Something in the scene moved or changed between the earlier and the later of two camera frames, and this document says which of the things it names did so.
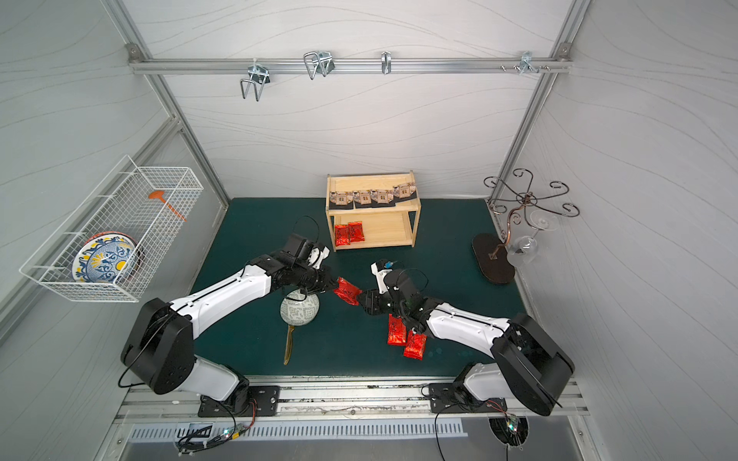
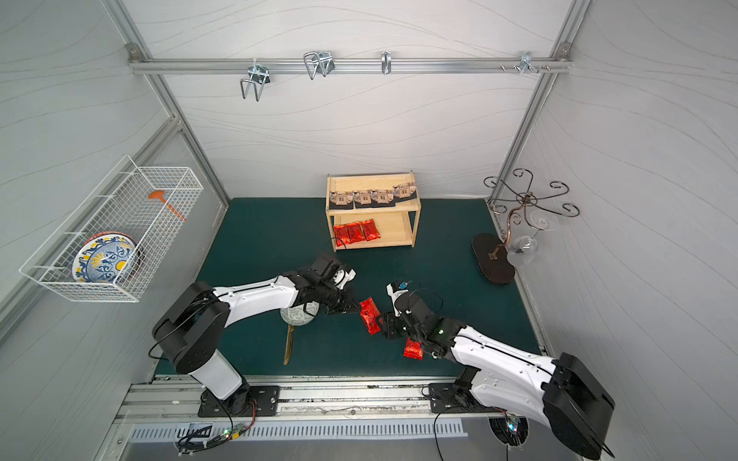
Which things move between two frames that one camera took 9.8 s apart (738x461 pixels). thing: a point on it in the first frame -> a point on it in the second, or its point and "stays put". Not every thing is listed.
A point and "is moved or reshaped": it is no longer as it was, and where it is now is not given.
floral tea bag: (363, 197) stays put
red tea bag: (348, 292) is moved or reshaped
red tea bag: (415, 346) stays put
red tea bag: (342, 234) stays put
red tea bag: (356, 231) stays put
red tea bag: (396, 330) is moved or reshaped
